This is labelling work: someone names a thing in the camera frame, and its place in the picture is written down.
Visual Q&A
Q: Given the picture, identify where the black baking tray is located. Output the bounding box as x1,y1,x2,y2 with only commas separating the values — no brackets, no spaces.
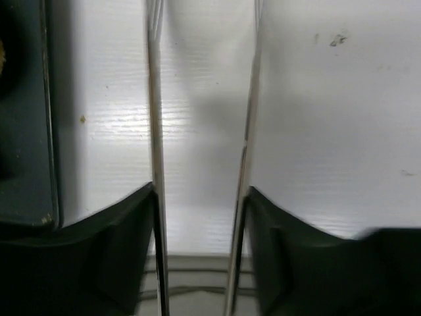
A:
1,1,59,229

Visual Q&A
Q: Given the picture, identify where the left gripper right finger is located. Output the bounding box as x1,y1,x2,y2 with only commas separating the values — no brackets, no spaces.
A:
224,1,420,315

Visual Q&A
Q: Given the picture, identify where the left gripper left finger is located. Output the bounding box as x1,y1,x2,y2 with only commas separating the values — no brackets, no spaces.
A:
1,1,169,315

